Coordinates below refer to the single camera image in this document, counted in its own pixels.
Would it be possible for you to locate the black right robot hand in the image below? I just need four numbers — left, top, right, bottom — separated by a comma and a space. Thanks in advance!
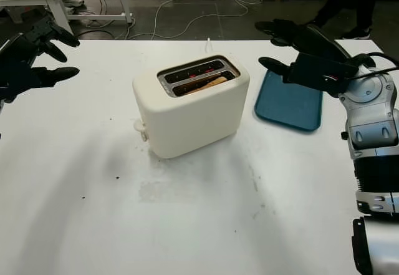
254, 19, 357, 82

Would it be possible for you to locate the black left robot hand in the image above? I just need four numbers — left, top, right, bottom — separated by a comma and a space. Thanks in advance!
0, 15, 80, 87

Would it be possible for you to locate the browned toast slice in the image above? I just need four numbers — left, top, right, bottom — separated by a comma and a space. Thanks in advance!
182, 75, 228, 97

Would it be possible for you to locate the person in black trousers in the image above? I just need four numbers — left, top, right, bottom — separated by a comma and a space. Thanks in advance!
311, 0, 383, 41

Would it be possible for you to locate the cream toaster lever knob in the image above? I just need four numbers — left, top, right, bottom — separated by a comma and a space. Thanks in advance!
133, 119, 148, 142

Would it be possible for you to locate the cream white toaster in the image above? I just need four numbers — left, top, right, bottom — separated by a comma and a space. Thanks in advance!
132, 55, 251, 160

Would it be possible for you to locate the blue plastic tray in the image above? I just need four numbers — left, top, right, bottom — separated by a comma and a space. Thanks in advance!
254, 69, 323, 132

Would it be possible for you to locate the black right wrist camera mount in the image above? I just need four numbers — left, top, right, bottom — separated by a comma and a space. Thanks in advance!
286, 52, 359, 97

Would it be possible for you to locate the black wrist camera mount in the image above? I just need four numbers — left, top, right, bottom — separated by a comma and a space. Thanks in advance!
0, 66, 43, 104
286, 52, 359, 97

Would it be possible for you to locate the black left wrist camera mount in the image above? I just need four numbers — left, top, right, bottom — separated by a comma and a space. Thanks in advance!
0, 66, 43, 104

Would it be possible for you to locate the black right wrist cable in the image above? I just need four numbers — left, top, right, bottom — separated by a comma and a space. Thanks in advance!
344, 52, 399, 84

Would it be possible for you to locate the white floor cable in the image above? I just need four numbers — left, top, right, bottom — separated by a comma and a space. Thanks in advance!
115, 0, 264, 41

